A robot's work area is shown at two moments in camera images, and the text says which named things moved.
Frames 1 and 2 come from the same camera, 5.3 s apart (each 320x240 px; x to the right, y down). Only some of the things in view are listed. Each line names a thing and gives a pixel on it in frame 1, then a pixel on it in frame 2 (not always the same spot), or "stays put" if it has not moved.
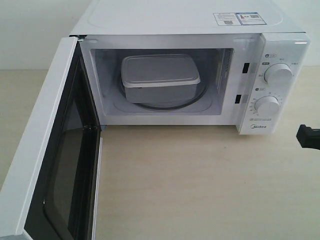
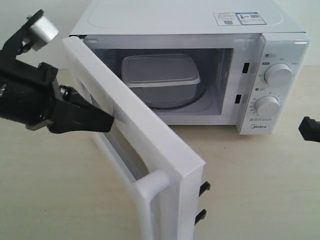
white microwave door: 51,191 → 159,176
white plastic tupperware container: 160,78 stays put
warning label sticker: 238,18 stays put
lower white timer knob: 267,105 stays put
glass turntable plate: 202,87 stays put
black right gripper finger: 308,137 → 310,129
